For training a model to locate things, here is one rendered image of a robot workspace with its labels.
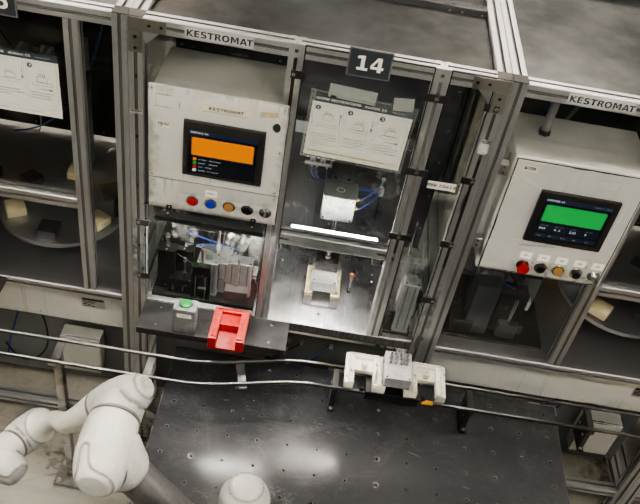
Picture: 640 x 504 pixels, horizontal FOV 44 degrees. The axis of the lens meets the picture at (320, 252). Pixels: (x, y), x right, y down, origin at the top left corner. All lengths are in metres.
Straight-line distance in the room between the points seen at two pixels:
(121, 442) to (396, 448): 1.25
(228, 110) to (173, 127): 0.19
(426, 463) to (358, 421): 0.29
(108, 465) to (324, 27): 1.36
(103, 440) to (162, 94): 1.01
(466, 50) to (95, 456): 1.53
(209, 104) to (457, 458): 1.54
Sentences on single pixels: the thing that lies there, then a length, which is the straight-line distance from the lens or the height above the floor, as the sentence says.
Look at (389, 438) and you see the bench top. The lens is 3.01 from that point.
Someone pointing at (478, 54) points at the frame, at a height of 2.01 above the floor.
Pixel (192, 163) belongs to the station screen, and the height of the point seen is 1.59.
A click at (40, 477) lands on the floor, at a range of 3.68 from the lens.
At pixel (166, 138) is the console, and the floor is 1.65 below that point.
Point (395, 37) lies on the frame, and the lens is 2.47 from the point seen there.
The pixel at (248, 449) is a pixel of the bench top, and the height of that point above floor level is 0.68.
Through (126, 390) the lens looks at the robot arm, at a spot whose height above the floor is 1.42.
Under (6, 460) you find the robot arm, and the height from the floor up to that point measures 0.98.
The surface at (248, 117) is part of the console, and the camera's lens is 2.42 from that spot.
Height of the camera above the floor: 3.09
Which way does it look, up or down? 42 degrees down
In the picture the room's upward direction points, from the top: 11 degrees clockwise
